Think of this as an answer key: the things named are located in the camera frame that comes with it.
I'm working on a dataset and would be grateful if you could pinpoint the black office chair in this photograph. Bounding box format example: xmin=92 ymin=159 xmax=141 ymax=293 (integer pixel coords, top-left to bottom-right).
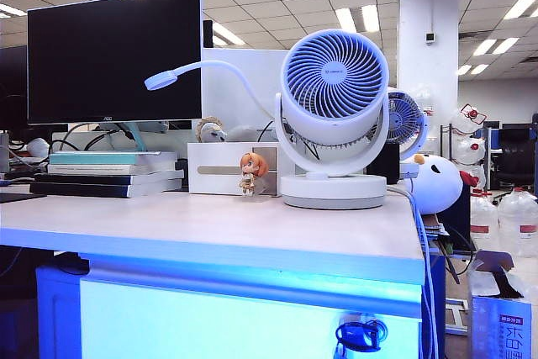
xmin=495 ymin=127 xmax=535 ymax=192

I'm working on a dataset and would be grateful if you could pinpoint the blue cord loop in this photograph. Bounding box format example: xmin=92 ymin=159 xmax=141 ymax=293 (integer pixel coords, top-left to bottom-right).
xmin=335 ymin=311 xmax=388 ymax=359

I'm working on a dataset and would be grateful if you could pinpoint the white desk drawer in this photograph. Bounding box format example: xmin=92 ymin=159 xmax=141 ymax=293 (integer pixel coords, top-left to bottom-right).
xmin=79 ymin=264 xmax=424 ymax=359

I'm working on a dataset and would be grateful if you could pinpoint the black speaker box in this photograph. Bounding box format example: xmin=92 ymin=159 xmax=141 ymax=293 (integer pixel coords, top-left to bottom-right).
xmin=365 ymin=143 xmax=400 ymax=185

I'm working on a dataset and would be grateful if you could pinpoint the white metal floor frame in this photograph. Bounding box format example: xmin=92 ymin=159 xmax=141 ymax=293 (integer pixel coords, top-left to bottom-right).
xmin=444 ymin=298 xmax=468 ymax=337

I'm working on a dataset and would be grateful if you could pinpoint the teal monitor stand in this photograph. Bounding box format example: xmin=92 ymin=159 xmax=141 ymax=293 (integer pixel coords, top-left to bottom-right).
xmin=91 ymin=121 xmax=170 ymax=152

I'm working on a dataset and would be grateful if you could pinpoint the clear jug red white label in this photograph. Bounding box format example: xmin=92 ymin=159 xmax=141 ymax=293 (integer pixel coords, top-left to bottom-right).
xmin=451 ymin=102 xmax=488 ymax=135

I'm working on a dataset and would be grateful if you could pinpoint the white partition panel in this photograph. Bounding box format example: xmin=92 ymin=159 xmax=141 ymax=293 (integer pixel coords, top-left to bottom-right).
xmin=203 ymin=48 xmax=291 ymax=144

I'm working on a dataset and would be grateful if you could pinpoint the plush sheep with braided horn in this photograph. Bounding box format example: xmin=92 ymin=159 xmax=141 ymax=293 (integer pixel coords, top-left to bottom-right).
xmin=195 ymin=117 xmax=258 ymax=144

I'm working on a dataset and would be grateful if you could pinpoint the white cup-shaped face mask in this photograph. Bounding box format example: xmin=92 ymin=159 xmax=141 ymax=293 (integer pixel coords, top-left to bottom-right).
xmin=26 ymin=138 xmax=51 ymax=157

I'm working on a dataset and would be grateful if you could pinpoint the large clear water bottle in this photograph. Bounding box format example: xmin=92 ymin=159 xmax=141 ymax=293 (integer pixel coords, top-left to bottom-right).
xmin=498 ymin=188 xmax=538 ymax=257
xmin=470 ymin=193 xmax=499 ymax=251

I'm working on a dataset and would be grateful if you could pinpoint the small white desk fan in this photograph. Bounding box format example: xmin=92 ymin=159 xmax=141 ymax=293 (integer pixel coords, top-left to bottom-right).
xmin=385 ymin=87 xmax=430 ymax=179

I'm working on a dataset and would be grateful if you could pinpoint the large white circulation fan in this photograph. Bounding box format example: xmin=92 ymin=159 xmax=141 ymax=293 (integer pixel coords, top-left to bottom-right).
xmin=273 ymin=29 xmax=391 ymax=210

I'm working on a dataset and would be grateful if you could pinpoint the black AOC computer monitor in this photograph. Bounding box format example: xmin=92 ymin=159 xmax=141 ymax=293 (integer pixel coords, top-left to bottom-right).
xmin=27 ymin=0 xmax=204 ymax=125

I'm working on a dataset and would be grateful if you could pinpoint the grey desktop device box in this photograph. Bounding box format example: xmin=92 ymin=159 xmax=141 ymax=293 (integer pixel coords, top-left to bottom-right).
xmin=0 ymin=131 xmax=10 ymax=173

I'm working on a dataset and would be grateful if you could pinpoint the black desk pad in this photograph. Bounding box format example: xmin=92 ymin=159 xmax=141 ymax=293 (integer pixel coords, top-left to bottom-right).
xmin=0 ymin=192 xmax=48 ymax=203

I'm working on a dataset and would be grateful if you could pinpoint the blue white carton box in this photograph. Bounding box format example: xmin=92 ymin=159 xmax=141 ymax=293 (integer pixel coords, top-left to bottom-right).
xmin=467 ymin=249 xmax=533 ymax=359

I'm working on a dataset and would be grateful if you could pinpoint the white round plush toy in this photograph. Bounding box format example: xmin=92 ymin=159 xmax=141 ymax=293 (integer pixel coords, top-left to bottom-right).
xmin=401 ymin=153 xmax=480 ymax=215

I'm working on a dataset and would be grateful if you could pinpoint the white cover book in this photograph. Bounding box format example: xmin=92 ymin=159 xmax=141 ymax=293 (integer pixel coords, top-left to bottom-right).
xmin=47 ymin=163 xmax=177 ymax=175

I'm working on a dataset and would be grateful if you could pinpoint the thin black book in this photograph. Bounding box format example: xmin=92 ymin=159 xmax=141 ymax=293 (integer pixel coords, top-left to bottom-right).
xmin=34 ymin=170 xmax=185 ymax=187

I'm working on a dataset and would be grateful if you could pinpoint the white desktop organizer box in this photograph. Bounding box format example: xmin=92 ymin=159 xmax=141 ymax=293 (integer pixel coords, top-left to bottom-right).
xmin=187 ymin=141 xmax=282 ymax=197

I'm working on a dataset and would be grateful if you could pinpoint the white gooseneck desk lamp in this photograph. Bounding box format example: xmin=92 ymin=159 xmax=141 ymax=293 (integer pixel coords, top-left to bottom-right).
xmin=144 ymin=60 xmax=282 ymax=120

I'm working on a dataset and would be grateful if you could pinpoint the stack of paper booklets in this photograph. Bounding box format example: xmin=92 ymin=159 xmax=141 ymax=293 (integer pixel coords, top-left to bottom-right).
xmin=420 ymin=214 xmax=449 ymax=243

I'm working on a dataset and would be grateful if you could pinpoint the teal cover book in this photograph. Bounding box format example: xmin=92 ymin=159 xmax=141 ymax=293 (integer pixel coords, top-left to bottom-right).
xmin=49 ymin=150 xmax=177 ymax=166

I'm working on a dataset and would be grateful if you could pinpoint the orange-haired anime figurine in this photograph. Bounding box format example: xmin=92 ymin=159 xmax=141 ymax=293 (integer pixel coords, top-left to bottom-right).
xmin=238 ymin=150 xmax=270 ymax=196

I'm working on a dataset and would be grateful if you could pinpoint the white power cable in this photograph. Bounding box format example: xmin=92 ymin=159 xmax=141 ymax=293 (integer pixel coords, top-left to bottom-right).
xmin=387 ymin=185 xmax=440 ymax=359

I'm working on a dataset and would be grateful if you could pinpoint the clear jug red cap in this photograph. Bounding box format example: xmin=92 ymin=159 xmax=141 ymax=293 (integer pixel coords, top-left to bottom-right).
xmin=453 ymin=135 xmax=488 ymax=166

